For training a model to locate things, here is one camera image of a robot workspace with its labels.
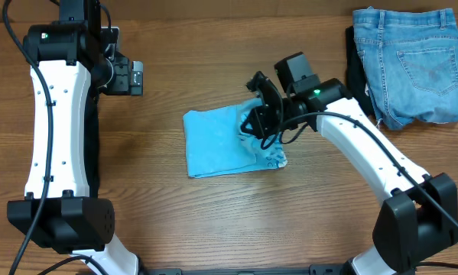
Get light blue t-shirt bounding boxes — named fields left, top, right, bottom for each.
left=183, top=99, right=287, bottom=178

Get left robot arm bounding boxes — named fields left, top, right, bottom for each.
left=7, top=21, right=144, bottom=274

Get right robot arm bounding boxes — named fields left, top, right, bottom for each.
left=241, top=72, right=458, bottom=274

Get black garment on left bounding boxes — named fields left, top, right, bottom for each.
left=84, top=95, right=100, bottom=198

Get black garment under shorts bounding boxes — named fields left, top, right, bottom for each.
left=345, top=26, right=375, bottom=116

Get blue denim shorts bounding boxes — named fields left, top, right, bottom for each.
left=352, top=7, right=458, bottom=130

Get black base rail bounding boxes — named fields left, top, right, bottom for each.
left=139, top=263, right=356, bottom=275

